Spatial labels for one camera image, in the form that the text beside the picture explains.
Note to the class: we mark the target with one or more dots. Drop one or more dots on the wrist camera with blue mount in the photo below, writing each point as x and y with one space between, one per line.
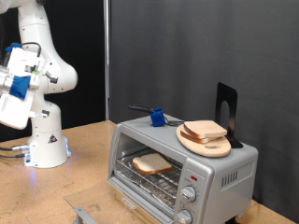
20 87

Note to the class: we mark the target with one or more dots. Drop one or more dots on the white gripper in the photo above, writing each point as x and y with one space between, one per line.
12 109

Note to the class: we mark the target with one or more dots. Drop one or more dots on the silver toaster oven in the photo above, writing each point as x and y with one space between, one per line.
218 168

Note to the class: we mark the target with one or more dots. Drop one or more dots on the round wooden cutting board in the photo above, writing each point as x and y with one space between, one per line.
193 146

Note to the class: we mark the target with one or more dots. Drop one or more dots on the black metal bookend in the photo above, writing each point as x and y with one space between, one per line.
227 91

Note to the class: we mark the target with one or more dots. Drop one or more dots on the silver oven knob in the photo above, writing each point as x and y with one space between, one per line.
183 217
188 193

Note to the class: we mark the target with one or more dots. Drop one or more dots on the vertical metal pole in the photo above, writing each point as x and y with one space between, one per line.
106 77

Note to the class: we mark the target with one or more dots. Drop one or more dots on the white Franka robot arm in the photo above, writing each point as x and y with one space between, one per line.
62 77

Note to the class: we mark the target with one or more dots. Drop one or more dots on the white bread slice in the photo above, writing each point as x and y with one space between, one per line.
152 163
191 138
205 128

